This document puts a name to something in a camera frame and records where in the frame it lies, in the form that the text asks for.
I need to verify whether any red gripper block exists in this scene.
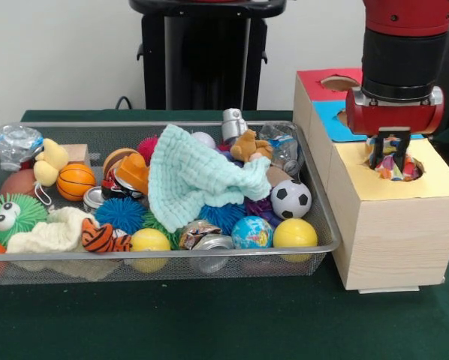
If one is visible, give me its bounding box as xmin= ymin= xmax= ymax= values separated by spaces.
xmin=345 ymin=85 xmax=445 ymax=167

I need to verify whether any brown plush teddy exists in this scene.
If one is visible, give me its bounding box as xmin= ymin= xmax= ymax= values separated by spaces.
xmin=231 ymin=129 xmax=274 ymax=163

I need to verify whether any mint green cloth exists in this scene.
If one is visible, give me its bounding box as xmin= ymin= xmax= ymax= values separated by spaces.
xmin=148 ymin=124 xmax=272 ymax=233

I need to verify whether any wooden box with three holes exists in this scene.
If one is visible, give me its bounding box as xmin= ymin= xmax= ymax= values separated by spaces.
xmin=293 ymin=67 xmax=449 ymax=293

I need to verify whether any clear mesh bin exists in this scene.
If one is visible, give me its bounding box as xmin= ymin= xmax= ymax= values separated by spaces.
xmin=0 ymin=121 xmax=341 ymax=286

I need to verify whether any black and white soccer ball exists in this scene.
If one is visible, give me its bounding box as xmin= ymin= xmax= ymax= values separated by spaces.
xmin=270 ymin=179 xmax=312 ymax=220

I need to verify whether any yellow ball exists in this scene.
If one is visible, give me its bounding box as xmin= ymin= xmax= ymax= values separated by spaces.
xmin=273 ymin=218 xmax=318 ymax=263
xmin=130 ymin=228 xmax=171 ymax=272

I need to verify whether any silver toy robot figure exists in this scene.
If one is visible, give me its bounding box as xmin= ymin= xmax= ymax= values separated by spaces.
xmin=221 ymin=108 xmax=248 ymax=145

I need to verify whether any small globe ball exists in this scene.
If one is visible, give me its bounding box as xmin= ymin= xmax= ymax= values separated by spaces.
xmin=231 ymin=216 xmax=274 ymax=250

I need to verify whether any blue spiky ball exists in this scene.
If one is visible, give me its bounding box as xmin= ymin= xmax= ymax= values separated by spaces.
xmin=198 ymin=202 xmax=246 ymax=235
xmin=95 ymin=196 xmax=146 ymax=235

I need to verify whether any dark green table cloth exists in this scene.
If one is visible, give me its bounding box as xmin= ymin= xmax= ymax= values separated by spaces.
xmin=0 ymin=109 xmax=449 ymax=360

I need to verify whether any orange bumpy toy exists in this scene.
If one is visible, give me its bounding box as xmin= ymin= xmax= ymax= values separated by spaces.
xmin=113 ymin=152 xmax=150 ymax=196

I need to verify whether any orange tiger plush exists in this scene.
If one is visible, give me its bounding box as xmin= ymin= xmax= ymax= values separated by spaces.
xmin=80 ymin=217 xmax=132 ymax=254

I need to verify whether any small orange basketball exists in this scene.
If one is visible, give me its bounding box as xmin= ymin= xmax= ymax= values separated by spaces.
xmin=57 ymin=163 xmax=96 ymax=202

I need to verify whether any cream knitted cloth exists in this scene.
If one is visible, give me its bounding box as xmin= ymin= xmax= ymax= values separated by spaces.
xmin=7 ymin=206 xmax=98 ymax=256

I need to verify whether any green spiky ball with eyes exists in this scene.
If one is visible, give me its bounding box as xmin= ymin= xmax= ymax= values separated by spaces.
xmin=0 ymin=193 xmax=49 ymax=247

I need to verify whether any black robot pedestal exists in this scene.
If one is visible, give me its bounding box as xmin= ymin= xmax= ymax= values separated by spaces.
xmin=129 ymin=0 xmax=287 ymax=112

